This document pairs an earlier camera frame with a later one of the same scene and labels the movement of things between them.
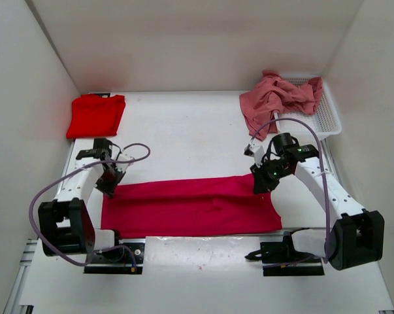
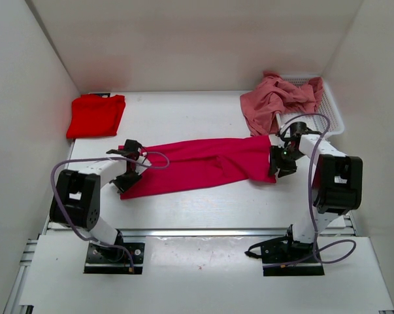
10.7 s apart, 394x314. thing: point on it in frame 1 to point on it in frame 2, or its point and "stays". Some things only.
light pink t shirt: [273, 94] stays
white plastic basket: [325, 122] stays
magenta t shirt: [187, 206] to [199, 165]
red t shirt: [94, 116] stays
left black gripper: [108, 190] to [123, 186]
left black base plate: [119, 260] stays
